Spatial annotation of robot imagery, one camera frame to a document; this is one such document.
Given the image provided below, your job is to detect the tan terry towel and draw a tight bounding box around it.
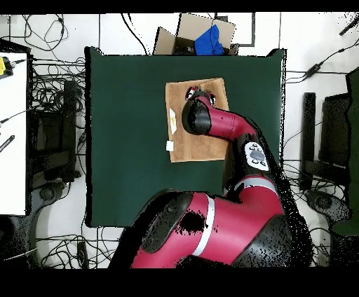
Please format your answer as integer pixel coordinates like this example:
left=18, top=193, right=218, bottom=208
left=164, top=77, right=230, bottom=163

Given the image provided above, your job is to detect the black flat strip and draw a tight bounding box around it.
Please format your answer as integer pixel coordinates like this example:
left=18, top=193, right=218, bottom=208
left=0, top=134, right=15, bottom=153

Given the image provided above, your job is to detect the blue garment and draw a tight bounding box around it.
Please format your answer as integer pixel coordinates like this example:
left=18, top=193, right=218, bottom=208
left=194, top=24, right=225, bottom=56

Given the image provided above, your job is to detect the open cardboard box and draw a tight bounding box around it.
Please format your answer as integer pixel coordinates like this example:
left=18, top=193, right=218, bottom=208
left=153, top=13, right=240, bottom=56

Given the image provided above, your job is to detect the dark green table cloth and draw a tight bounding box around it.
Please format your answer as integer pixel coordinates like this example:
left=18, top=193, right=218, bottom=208
left=84, top=46, right=287, bottom=229
left=332, top=67, right=359, bottom=237

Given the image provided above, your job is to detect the black equipment stand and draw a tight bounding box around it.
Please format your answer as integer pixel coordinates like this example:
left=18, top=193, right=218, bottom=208
left=26, top=79, right=82, bottom=186
left=299, top=92, right=351, bottom=193

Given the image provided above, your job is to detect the black rod-shaped object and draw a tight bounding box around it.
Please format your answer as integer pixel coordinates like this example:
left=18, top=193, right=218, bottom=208
left=338, top=15, right=359, bottom=36

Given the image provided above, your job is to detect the black chair base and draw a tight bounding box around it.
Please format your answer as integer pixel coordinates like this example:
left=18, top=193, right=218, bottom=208
left=304, top=188, right=351, bottom=225
left=36, top=181, right=66, bottom=202

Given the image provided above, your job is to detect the yellow and black tool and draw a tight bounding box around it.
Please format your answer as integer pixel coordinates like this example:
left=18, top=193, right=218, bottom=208
left=0, top=55, right=14, bottom=80

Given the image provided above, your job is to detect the black power strip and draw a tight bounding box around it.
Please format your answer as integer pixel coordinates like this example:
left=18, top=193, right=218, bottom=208
left=76, top=240, right=90, bottom=269

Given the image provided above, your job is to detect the white desk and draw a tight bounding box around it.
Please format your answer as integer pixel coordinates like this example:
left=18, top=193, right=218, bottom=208
left=0, top=51, right=28, bottom=216

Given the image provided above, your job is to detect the black cable with adapter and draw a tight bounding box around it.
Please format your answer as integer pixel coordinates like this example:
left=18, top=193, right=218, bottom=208
left=285, top=37, right=359, bottom=84

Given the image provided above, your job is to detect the black looped cable with plug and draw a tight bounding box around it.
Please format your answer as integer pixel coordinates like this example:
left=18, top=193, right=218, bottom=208
left=23, top=13, right=69, bottom=53

